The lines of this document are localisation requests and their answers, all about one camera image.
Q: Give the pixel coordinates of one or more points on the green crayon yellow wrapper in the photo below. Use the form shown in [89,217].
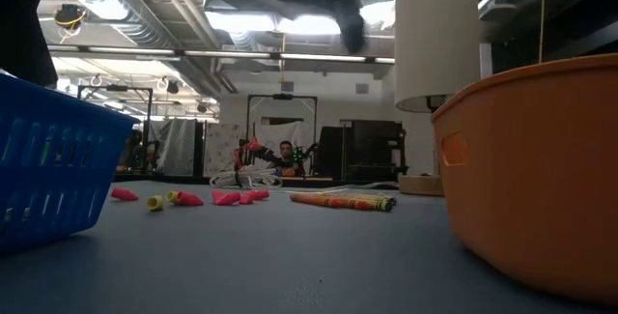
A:
[381,203]

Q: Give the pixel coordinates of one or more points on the white lamp wooden base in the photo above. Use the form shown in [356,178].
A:
[434,38]

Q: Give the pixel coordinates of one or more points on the white sheet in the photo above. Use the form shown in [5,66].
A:
[176,145]
[222,147]

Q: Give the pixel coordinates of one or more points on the black cabinet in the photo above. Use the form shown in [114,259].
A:
[367,150]

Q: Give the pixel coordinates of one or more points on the black gantry frame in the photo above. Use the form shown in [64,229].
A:
[116,88]
[282,96]

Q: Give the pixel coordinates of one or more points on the orange plastic bin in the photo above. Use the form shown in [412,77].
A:
[531,183]

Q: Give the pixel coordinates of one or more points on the person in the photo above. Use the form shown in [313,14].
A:
[287,152]

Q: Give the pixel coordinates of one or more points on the red robot arm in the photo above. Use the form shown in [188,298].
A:
[252,145]

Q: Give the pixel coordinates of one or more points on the blue mesh basket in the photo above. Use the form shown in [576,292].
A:
[58,198]

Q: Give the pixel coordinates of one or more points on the yellow eraser cap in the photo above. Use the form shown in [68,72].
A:
[155,203]
[171,197]

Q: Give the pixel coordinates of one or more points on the ceiling light rail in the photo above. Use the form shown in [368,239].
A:
[227,54]

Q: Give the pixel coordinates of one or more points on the white cloth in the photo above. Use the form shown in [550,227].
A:
[289,130]

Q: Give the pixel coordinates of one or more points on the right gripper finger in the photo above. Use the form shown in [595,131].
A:
[352,29]

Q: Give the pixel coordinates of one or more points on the grey wall box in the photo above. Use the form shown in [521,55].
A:
[362,88]
[287,87]

